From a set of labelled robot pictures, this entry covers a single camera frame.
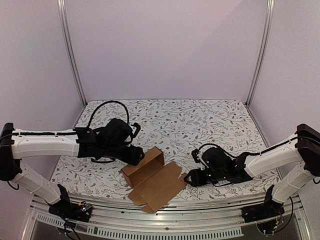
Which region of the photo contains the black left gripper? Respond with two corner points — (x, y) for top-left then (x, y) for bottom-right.
(101, 144), (145, 166)

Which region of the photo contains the brown cardboard paper box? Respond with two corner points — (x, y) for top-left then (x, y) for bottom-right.
(121, 147), (187, 214)

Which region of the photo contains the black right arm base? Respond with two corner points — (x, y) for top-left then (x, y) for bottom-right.
(241, 185), (285, 223)

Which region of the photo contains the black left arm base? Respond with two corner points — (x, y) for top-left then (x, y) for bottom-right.
(48, 184), (93, 223)

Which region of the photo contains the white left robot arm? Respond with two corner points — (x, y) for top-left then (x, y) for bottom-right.
(0, 118), (145, 217)

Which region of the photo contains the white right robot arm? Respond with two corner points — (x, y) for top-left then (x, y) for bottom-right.
(184, 123), (320, 218)

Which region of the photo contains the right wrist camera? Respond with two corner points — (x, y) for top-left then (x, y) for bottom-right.
(191, 147), (236, 172)

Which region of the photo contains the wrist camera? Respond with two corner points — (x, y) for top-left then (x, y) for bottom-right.
(99, 118), (141, 146)
(191, 147), (236, 172)

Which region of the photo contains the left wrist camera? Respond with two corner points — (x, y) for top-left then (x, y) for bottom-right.
(99, 118), (141, 146)

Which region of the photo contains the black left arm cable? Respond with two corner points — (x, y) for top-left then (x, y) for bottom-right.
(87, 100), (131, 128)

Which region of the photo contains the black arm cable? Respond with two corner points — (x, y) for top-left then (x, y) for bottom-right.
(196, 142), (298, 161)
(87, 100), (131, 128)

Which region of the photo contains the aluminium front rail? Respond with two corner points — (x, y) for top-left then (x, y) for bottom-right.
(21, 193), (315, 240)

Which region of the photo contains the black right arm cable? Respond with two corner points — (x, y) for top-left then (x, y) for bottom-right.
(196, 142), (298, 161)

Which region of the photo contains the left aluminium frame post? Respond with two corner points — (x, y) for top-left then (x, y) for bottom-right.
(57, 0), (88, 107)

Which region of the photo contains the aluminium frame post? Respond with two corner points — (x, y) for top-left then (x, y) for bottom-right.
(244, 0), (275, 109)
(57, 0), (88, 107)

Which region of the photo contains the right aluminium frame post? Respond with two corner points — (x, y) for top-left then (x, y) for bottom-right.
(244, 0), (275, 109)

